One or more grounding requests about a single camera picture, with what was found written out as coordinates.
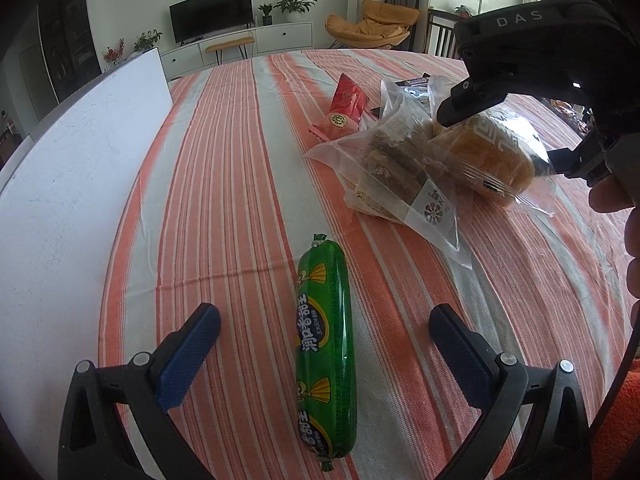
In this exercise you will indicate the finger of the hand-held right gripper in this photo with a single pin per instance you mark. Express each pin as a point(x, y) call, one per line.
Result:
point(462, 105)
point(587, 160)

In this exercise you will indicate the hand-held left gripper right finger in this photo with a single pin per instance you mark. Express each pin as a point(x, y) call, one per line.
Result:
point(460, 360)

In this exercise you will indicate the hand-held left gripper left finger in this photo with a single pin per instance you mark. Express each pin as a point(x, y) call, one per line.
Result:
point(187, 355)

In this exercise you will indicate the clear bread packet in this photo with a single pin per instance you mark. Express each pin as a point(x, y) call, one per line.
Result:
point(480, 155)

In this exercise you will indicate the clear bag of brown cakes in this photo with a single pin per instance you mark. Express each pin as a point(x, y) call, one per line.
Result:
point(395, 160)

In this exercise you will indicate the green sausage packet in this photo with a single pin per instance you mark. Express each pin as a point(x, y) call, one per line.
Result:
point(325, 335)

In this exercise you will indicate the white storage box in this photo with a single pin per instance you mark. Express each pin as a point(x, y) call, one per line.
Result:
point(60, 210)

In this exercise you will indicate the person's right hand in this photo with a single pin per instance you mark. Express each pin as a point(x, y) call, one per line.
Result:
point(615, 195)

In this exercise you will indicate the pile of assorted goods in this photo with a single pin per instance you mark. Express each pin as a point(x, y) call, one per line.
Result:
point(570, 112)

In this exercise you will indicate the brown chocolate bar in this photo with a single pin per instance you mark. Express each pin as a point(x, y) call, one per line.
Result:
point(412, 81)

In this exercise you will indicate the dark wooden chair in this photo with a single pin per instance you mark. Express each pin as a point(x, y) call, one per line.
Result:
point(442, 35)

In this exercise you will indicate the red snack packet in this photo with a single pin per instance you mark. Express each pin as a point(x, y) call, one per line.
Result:
point(345, 105)

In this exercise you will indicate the orange lounge chair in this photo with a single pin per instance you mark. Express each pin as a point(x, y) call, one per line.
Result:
point(380, 20)

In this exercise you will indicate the orange fuzzy cloth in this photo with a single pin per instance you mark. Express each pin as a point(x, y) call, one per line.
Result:
point(622, 420)

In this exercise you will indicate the orange striped tablecloth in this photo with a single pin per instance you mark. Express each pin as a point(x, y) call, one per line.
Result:
point(225, 185)

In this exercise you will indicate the white television cabinet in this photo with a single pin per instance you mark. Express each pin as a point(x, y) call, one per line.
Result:
point(285, 37)

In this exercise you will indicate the large green potted plant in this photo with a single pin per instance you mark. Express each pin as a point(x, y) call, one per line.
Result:
point(295, 4)

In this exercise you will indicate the small potted plant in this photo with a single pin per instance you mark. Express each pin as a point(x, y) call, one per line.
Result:
point(266, 15)

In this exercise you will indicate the wooden stool with hairpin legs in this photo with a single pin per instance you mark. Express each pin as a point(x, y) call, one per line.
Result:
point(230, 42)

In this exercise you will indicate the black television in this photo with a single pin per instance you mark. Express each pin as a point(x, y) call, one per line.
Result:
point(210, 12)

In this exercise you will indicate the red flower plant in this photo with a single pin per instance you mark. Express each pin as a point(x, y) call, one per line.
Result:
point(114, 52)

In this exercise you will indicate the green plant in white vase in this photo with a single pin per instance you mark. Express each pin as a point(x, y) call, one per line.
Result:
point(147, 40)

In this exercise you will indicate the dark bookcase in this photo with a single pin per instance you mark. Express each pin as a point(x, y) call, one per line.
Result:
point(65, 45)

